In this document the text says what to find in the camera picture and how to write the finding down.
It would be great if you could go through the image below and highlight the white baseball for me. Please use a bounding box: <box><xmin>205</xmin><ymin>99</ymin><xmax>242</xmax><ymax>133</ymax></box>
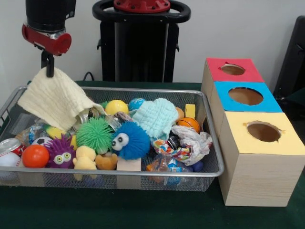
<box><xmin>0</xmin><ymin>151</ymin><xmax>22</xmax><ymax>167</ymax></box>

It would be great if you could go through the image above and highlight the cream muslin cloth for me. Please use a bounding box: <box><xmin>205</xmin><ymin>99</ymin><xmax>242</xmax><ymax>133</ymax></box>
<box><xmin>18</xmin><ymin>67</ymin><xmax>105</xmax><ymax>132</ymax></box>

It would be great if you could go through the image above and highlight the purple spiky monster toy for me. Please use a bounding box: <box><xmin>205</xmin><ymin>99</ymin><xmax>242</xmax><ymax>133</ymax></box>
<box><xmin>45</xmin><ymin>135</ymin><xmax>77</xmax><ymax>169</ymax></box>

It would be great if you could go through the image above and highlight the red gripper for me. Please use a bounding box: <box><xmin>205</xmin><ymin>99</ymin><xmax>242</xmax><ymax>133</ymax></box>
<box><xmin>21</xmin><ymin>23</ymin><xmax>72</xmax><ymax>78</ymax></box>

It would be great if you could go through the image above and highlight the wooden three-hole box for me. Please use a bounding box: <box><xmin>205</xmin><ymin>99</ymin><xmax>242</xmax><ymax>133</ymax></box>
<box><xmin>201</xmin><ymin>57</ymin><xmax>305</xmax><ymax>207</ymax></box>

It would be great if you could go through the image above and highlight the dark green table cloth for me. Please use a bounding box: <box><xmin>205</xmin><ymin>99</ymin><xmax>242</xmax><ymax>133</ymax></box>
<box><xmin>283</xmin><ymin>87</ymin><xmax>305</xmax><ymax>115</ymax></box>
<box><xmin>0</xmin><ymin>80</ymin><xmax>305</xmax><ymax>229</ymax></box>

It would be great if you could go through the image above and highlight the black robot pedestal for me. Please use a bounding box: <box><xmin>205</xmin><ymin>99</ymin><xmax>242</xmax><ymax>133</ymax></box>
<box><xmin>92</xmin><ymin>0</ymin><xmax>191</xmax><ymax>83</ymax></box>

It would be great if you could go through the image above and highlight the yellow plush duck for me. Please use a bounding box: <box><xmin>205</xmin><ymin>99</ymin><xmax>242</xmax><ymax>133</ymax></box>
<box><xmin>72</xmin><ymin>146</ymin><xmax>98</xmax><ymax>170</ymax></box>

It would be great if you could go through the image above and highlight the green spiky rubber ball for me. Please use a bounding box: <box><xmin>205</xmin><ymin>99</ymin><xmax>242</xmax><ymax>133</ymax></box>
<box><xmin>76</xmin><ymin>118</ymin><xmax>115</xmax><ymax>155</ymax></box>

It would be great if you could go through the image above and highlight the silver mesh bin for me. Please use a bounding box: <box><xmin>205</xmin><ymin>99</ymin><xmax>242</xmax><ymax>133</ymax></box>
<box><xmin>0</xmin><ymin>85</ymin><xmax>225</xmax><ymax>193</ymax></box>

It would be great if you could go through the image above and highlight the light blue fluffy cloth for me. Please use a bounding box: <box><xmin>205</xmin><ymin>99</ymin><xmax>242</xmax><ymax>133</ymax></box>
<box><xmin>132</xmin><ymin>98</ymin><xmax>179</xmax><ymax>139</ymax></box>

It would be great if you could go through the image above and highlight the orange smooth ball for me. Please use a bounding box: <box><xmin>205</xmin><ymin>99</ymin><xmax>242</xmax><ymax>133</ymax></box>
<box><xmin>21</xmin><ymin>144</ymin><xmax>50</xmax><ymax>168</ymax></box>

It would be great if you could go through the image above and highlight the crumpled white printed cloth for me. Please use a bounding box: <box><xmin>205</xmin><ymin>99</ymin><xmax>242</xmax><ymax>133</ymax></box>
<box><xmin>171</xmin><ymin>125</ymin><xmax>213</xmax><ymax>167</ymax></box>

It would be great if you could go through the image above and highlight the black cable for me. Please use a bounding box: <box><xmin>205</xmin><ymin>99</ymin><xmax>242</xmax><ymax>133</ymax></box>
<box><xmin>82</xmin><ymin>71</ymin><xmax>95</xmax><ymax>82</ymax></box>

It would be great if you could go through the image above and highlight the yellow smooth ball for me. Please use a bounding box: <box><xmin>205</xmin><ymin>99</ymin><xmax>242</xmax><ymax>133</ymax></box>
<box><xmin>104</xmin><ymin>99</ymin><xmax>129</xmax><ymax>116</ymax></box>

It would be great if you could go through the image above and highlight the blue spiky rubber ball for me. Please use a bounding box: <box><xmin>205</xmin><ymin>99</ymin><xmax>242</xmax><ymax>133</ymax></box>
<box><xmin>111</xmin><ymin>122</ymin><xmax>151</xmax><ymax>160</ymax></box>

